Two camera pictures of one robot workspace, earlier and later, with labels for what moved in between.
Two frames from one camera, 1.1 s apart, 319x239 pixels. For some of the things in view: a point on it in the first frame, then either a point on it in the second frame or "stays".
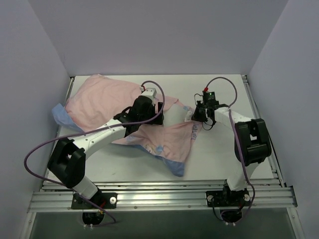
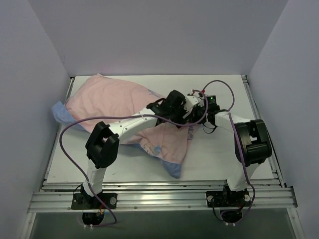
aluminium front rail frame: (167, 196) stays
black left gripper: (159, 112) -> (189, 117)
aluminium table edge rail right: (257, 112) stays
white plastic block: (151, 92) -> (191, 101)
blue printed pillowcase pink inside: (94, 101) stays
